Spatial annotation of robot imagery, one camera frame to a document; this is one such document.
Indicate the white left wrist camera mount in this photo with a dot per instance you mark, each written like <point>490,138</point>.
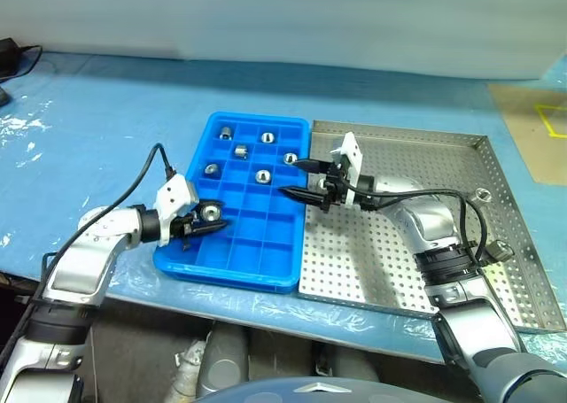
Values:
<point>175,195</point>

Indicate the silver metal roller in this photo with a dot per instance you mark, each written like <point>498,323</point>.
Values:
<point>481,196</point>
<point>267,137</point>
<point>211,212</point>
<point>211,169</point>
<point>289,157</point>
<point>315,183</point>
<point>240,150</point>
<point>223,132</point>
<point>498,249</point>
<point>263,175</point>

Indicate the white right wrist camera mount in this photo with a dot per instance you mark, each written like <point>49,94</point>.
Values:
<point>352,155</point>

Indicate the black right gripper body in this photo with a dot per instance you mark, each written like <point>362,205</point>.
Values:
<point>336,186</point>

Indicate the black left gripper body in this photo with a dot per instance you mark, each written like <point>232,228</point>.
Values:
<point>184,228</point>

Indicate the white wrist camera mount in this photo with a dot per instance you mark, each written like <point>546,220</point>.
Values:
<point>175,195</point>
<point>352,155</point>

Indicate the blue-grey robot torso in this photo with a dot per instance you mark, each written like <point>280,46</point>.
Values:
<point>266,392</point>

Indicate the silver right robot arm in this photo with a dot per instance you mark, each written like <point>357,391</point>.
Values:
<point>425,217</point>

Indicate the yellow tape outline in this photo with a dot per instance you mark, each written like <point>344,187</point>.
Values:
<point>547,121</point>

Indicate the grey rounded robot leg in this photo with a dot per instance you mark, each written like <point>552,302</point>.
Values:
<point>223,363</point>
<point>352,365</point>

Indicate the blue plastic compartment tray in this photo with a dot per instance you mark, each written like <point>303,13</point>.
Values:
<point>248,252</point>

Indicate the tan mat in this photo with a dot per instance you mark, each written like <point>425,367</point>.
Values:
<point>522,146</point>

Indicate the perforated steel tray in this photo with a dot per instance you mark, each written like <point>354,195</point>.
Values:
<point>345,265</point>

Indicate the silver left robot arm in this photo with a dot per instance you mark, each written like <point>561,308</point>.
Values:
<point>97,230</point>

